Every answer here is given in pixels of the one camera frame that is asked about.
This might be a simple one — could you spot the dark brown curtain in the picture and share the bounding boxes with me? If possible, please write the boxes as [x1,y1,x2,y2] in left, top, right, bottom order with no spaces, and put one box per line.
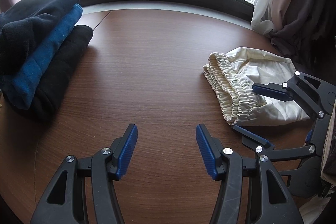
[270,0,335,75]

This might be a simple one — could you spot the blue folded garment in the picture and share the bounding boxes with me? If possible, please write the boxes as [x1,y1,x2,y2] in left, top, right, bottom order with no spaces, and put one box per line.
[1,4,83,110]

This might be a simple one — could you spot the black folded garment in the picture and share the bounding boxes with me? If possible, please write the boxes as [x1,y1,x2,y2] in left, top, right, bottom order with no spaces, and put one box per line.
[12,25,93,122]

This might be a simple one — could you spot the cream white pants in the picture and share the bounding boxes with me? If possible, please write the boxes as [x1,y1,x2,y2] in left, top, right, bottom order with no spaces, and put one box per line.
[203,47,309,126]

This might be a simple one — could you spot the dark navy folded garment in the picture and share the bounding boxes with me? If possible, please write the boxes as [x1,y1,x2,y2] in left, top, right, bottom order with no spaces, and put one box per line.
[1,0,82,83]

